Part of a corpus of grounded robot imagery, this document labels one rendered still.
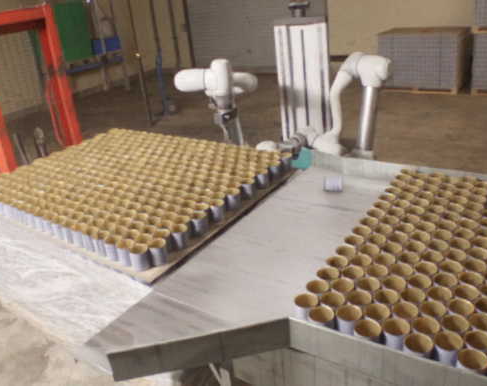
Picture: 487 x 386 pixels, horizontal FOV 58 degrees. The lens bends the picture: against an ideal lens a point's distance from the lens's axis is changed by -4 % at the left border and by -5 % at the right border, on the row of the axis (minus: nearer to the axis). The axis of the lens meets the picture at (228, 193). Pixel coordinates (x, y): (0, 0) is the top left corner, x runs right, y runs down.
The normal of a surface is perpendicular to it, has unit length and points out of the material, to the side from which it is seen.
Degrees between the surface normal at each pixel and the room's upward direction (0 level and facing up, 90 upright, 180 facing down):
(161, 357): 90
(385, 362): 90
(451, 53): 90
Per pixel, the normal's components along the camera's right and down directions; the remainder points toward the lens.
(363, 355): -0.58, 0.40
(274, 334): 0.17, 0.38
